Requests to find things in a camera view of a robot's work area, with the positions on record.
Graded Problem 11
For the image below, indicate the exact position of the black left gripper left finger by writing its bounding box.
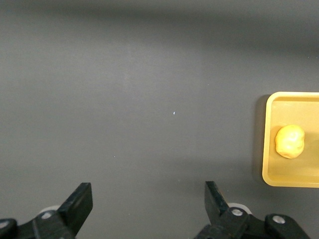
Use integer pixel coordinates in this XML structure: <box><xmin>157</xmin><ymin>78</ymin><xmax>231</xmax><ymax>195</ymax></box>
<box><xmin>0</xmin><ymin>182</ymin><xmax>94</xmax><ymax>239</ymax></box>

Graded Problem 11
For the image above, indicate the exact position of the yellow plastic tray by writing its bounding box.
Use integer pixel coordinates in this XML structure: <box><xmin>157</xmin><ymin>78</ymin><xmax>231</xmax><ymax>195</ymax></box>
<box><xmin>262</xmin><ymin>91</ymin><xmax>319</xmax><ymax>188</ymax></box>

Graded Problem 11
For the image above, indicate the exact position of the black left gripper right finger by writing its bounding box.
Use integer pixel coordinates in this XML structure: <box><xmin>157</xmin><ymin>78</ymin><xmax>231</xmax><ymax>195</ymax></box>
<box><xmin>194</xmin><ymin>181</ymin><xmax>312</xmax><ymax>239</ymax></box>

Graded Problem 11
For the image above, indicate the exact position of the yellow potato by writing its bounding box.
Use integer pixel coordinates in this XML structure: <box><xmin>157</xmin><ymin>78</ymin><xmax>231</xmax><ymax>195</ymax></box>
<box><xmin>275</xmin><ymin>124</ymin><xmax>306</xmax><ymax>159</ymax></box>

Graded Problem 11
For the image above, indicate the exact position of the dark grey table mat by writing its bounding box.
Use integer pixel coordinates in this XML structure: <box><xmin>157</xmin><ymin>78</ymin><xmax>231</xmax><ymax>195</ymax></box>
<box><xmin>0</xmin><ymin>0</ymin><xmax>319</xmax><ymax>239</ymax></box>

